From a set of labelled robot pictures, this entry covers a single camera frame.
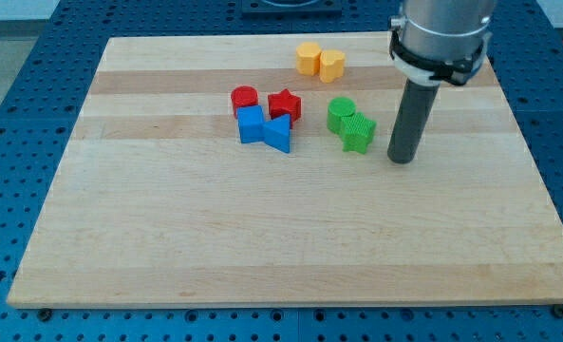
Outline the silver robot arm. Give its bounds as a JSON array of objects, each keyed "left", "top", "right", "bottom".
[{"left": 388, "top": 0, "right": 497, "bottom": 86}]

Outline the blue triangle block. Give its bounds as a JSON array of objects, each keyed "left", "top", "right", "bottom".
[{"left": 263, "top": 114, "right": 291, "bottom": 154}]

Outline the red star block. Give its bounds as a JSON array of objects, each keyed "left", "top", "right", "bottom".
[{"left": 268, "top": 89, "right": 302, "bottom": 128}]

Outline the green star block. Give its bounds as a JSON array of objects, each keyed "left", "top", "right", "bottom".
[{"left": 339, "top": 112, "right": 377, "bottom": 154}]

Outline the blue cube block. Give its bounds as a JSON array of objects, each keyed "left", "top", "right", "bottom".
[{"left": 236, "top": 105, "right": 265, "bottom": 143}]

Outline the red cylinder block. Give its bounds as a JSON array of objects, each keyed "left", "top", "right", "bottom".
[{"left": 230, "top": 85, "right": 259, "bottom": 118}]

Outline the green cylinder block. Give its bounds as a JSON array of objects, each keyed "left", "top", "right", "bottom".
[{"left": 327, "top": 97, "right": 356, "bottom": 134}]

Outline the yellow pentagon block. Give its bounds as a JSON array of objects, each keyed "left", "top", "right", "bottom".
[{"left": 295, "top": 42, "right": 322, "bottom": 76}]

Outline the yellow heart block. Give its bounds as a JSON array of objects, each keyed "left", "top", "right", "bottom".
[{"left": 319, "top": 49, "right": 346, "bottom": 84}]

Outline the wooden board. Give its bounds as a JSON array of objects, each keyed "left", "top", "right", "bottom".
[{"left": 8, "top": 32, "right": 563, "bottom": 309}]

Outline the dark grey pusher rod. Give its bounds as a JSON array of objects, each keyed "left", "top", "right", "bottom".
[{"left": 387, "top": 80, "right": 439, "bottom": 164}]

